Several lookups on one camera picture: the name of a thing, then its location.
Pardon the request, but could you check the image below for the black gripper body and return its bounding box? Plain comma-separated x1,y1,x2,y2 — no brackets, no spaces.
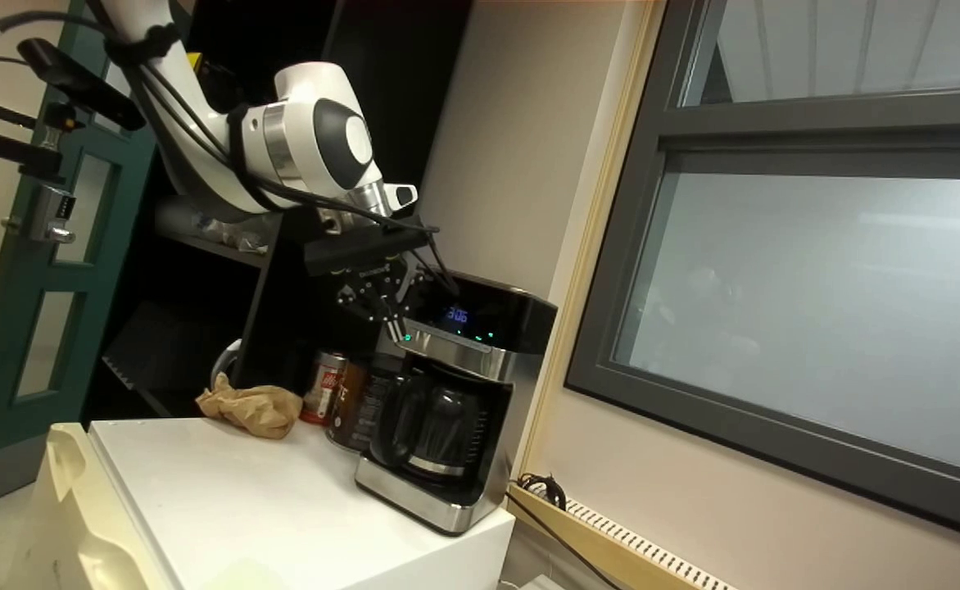
306,228,433,322

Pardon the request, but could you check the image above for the black silver coffee machine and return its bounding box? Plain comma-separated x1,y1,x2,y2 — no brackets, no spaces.
355,277,558,534

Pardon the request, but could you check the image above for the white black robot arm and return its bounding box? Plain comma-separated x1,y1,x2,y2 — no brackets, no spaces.
84,0,433,341

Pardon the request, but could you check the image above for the large brown coffee can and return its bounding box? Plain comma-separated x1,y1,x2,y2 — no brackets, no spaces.
326,360,383,454

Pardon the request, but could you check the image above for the small jar with grey lid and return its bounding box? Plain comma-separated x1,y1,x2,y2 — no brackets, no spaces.
301,351,349,424

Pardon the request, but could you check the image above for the crumpled brown paper bag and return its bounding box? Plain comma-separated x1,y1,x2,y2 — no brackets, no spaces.
196,374,301,440

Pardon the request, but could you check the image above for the black shelf unit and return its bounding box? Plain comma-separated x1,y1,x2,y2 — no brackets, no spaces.
81,0,475,424

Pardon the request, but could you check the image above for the green door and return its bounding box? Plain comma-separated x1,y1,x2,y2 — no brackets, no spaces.
0,0,160,470

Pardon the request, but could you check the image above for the white mini fridge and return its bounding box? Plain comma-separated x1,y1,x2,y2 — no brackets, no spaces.
41,420,516,590

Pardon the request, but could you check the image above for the grey framed window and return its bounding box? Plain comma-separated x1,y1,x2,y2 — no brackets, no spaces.
567,0,960,532

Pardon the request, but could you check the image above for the glass coffee carafe black handle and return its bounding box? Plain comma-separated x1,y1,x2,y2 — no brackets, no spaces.
371,360,493,479

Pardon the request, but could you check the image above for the beige wall cable duct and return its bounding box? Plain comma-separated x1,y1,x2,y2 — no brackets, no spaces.
507,486,738,590

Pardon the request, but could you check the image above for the black camera on mount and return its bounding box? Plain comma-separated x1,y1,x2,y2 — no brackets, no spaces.
0,38,143,181

